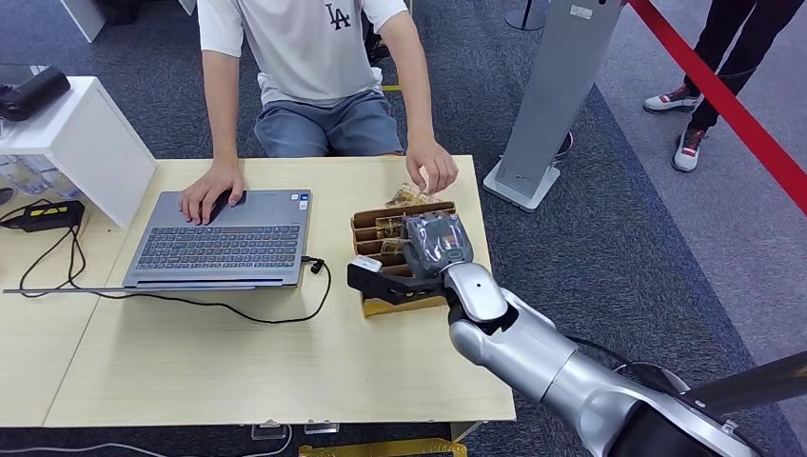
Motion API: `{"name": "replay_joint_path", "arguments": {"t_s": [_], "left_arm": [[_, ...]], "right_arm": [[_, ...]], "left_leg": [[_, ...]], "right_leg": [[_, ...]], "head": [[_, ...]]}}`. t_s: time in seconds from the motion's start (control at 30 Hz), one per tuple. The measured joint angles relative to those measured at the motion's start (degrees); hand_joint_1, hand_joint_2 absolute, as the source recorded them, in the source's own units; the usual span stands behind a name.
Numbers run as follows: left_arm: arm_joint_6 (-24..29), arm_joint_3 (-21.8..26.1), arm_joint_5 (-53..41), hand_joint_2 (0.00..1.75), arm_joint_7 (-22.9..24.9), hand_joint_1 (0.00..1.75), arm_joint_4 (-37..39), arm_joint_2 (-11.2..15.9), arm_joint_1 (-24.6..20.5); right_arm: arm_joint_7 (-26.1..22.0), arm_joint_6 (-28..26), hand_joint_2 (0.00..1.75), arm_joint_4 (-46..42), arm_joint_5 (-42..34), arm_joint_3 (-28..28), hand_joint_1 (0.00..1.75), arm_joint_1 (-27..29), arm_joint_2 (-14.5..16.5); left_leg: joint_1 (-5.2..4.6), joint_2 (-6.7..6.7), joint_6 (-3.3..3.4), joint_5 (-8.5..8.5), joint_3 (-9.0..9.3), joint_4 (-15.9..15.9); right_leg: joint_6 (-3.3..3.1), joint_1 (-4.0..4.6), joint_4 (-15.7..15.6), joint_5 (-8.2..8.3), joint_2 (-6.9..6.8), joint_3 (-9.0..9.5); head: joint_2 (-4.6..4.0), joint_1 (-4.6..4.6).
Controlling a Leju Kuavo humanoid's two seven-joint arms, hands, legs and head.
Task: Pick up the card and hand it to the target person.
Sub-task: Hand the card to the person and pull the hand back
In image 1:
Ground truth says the black power adapter yellow label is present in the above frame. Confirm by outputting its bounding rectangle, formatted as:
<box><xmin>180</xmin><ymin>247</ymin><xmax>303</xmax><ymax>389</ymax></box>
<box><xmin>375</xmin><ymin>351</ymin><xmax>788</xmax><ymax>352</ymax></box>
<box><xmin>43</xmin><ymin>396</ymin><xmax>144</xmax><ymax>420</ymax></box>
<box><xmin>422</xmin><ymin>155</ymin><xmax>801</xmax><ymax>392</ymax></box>
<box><xmin>17</xmin><ymin>200</ymin><xmax>87</xmax><ymax>233</ymax></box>

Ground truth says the red barrier belt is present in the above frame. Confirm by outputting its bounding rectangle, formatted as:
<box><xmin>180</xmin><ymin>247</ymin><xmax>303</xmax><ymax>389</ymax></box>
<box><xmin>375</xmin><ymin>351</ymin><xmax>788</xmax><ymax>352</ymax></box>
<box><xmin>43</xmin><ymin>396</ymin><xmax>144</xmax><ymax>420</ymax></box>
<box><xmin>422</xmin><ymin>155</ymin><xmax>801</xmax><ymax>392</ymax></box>
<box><xmin>627</xmin><ymin>0</ymin><xmax>807</xmax><ymax>216</ymax></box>

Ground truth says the person's right hand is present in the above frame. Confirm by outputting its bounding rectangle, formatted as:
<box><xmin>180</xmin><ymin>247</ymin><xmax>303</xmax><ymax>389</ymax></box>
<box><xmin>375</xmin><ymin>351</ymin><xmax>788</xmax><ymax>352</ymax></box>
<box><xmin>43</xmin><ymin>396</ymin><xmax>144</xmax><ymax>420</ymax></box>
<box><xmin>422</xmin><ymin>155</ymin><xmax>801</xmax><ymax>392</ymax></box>
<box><xmin>178</xmin><ymin>160</ymin><xmax>247</xmax><ymax>227</ymax></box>

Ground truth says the round stanchion base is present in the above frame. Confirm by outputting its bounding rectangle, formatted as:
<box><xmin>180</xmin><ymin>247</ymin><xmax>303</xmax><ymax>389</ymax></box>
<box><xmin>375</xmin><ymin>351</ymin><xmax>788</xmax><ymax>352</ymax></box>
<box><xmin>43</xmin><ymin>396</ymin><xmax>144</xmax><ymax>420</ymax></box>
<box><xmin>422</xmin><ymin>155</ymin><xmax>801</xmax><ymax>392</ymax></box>
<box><xmin>503</xmin><ymin>0</ymin><xmax>550</xmax><ymax>32</ymax></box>

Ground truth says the standing person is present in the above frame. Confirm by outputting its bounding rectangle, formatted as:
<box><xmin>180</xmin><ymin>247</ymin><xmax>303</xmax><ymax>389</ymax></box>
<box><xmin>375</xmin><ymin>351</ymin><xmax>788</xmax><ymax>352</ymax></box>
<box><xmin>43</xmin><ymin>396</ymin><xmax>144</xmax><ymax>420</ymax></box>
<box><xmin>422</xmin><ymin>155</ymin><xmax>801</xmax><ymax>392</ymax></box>
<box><xmin>642</xmin><ymin>0</ymin><xmax>807</xmax><ymax>173</ymax></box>

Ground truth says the grey laptop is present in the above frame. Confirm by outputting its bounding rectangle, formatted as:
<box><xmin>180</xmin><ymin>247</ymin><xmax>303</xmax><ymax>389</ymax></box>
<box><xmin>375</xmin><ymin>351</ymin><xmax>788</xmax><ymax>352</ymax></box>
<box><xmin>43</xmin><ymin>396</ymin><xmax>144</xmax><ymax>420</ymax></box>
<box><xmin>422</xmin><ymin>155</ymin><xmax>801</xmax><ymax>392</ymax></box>
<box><xmin>3</xmin><ymin>189</ymin><xmax>313</xmax><ymax>296</ymax></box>

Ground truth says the white and red sneaker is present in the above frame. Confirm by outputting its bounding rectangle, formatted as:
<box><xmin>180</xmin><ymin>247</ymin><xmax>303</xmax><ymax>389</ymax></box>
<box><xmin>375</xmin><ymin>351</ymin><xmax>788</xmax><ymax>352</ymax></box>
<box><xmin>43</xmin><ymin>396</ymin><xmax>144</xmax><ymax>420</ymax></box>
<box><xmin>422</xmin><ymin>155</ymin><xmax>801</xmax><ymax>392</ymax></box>
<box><xmin>671</xmin><ymin>126</ymin><xmax>707</xmax><ymax>173</ymax></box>
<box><xmin>642</xmin><ymin>85</ymin><xmax>704</xmax><ymax>115</ymax></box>

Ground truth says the wooden slotted card holder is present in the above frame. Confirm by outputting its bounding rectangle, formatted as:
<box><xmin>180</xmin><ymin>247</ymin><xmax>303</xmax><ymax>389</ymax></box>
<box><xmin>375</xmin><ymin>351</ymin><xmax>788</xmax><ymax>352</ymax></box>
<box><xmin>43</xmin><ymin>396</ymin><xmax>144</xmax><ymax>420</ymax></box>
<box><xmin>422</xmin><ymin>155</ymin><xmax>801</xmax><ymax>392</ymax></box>
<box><xmin>350</xmin><ymin>200</ymin><xmax>459</xmax><ymax>319</ymax></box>

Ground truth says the black laptop charging cable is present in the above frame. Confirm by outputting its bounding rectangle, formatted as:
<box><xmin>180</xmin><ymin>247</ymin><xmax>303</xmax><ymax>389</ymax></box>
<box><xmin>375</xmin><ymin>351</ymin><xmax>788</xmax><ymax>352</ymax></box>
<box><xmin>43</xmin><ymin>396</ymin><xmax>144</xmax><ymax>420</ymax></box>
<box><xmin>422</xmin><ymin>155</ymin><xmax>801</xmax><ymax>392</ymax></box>
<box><xmin>17</xmin><ymin>224</ymin><xmax>333</xmax><ymax>326</ymax></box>

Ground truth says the black adapter mains cable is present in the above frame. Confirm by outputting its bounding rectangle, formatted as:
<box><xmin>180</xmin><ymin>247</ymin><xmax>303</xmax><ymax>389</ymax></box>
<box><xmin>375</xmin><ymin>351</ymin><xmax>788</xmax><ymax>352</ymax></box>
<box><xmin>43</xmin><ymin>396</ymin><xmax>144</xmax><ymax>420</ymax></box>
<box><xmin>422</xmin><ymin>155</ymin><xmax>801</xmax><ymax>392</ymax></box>
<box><xmin>0</xmin><ymin>198</ymin><xmax>55</xmax><ymax>223</ymax></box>

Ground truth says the clear plastic bottle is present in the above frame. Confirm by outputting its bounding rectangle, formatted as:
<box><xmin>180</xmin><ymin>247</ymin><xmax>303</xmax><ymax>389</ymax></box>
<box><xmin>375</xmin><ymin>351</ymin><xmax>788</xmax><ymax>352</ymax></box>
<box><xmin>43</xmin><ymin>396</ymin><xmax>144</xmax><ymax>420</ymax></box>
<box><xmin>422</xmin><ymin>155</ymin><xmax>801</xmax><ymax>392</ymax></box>
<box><xmin>0</xmin><ymin>154</ymin><xmax>51</xmax><ymax>197</ymax></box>
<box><xmin>44</xmin><ymin>167</ymin><xmax>83</xmax><ymax>202</ymax></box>

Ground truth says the person's left hand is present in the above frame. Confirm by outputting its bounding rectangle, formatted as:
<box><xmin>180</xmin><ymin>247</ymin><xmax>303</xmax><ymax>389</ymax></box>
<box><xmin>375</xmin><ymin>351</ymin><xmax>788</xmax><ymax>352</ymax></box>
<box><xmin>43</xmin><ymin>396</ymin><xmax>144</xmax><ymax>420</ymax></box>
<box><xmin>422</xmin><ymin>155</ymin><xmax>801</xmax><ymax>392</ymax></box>
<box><xmin>404</xmin><ymin>136</ymin><xmax>460</xmax><ymax>196</ymax></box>

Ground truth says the black and chrome pole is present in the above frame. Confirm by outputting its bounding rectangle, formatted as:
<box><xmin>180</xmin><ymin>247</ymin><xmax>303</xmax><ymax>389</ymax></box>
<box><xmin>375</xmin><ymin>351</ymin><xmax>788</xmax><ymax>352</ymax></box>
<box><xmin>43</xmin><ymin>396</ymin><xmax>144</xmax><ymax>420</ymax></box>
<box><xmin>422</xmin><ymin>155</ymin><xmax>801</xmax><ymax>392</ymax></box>
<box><xmin>683</xmin><ymin>350</ymin><xmax>807</xmax><ymax>414</ymax></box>

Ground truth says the grey kiosk stand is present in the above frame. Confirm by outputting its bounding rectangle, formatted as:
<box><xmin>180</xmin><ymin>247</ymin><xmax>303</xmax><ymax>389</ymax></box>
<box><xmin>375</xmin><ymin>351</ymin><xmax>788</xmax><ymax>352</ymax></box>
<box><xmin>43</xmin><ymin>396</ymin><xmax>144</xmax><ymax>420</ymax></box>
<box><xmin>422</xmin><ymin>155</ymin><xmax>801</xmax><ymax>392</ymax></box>
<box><xmin>482</xmin><ymin>0</ymin><xmax>625</xmax><ymax>212</ymax></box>

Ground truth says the white cable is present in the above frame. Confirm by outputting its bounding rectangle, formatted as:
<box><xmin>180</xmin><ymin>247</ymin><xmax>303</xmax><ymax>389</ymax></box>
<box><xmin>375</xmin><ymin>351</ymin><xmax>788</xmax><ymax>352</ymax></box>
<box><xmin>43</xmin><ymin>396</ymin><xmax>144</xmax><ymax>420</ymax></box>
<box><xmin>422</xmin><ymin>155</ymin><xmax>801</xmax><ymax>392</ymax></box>
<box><xmin>0</xmin><ymin>426</ymin><xmax>294</xmax><ymax>457</ymax></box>

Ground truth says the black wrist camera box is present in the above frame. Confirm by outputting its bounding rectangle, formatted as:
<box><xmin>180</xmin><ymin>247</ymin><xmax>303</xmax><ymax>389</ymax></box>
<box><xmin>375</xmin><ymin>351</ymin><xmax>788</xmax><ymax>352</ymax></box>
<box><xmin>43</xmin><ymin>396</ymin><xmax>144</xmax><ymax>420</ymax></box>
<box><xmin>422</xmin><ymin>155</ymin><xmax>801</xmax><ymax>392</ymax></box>
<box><xmin>346</xmin><ymin>254</ymin><xmax>446</xmax><ymax>308</ymax></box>

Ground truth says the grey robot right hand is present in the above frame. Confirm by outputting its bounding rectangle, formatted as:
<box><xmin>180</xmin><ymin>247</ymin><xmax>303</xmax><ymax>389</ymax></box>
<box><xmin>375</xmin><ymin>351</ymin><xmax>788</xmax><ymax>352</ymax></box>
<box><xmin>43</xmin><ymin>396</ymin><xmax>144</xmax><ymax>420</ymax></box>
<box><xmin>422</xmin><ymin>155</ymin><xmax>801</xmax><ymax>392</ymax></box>
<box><xmin>402</xmin><ymin>211</ymin><xmax>475</xmax><ymax>279</ymax></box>

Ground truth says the seated person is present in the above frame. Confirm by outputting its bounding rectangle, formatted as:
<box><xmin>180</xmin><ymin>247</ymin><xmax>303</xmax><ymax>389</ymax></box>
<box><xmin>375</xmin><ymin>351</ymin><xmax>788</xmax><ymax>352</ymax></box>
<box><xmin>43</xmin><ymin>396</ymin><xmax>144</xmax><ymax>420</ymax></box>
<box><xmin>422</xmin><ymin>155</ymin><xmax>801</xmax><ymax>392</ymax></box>
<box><xmin>178</xmin><ymin>0</ymin><xmax>460</xmax><ymax>227</ymax></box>

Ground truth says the white cabinet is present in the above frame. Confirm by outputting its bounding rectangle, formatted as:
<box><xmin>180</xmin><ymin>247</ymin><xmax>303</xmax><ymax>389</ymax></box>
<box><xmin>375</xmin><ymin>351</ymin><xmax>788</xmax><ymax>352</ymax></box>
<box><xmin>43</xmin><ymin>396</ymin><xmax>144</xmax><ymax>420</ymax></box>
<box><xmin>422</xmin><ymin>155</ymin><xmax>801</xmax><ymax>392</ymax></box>
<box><xmin>0</xmin><ymin>75</ymin><xmax>159</xmax><ymax>229</ymax></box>

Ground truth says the loose pile of gold cards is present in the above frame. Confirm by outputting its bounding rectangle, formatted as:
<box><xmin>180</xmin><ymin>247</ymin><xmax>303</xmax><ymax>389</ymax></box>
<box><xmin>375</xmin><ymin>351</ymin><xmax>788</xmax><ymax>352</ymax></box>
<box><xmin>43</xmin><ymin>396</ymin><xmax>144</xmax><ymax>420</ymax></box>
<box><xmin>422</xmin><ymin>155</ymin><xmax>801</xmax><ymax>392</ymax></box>
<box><xmin>385</xmin><ymin>183</ymin><xmax>443</xmax><ymax>209</ymax></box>

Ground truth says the yellow bracket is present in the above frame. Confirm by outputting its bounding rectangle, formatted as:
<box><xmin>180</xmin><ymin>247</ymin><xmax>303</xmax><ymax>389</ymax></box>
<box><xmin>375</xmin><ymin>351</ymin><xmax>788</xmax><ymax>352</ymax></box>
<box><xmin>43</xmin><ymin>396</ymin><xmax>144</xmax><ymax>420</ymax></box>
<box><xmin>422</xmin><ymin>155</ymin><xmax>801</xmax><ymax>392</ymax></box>
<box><xmin>298</xmin><ymin>439</ymin><xmax>469</xmax><ymax>457</ymax></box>

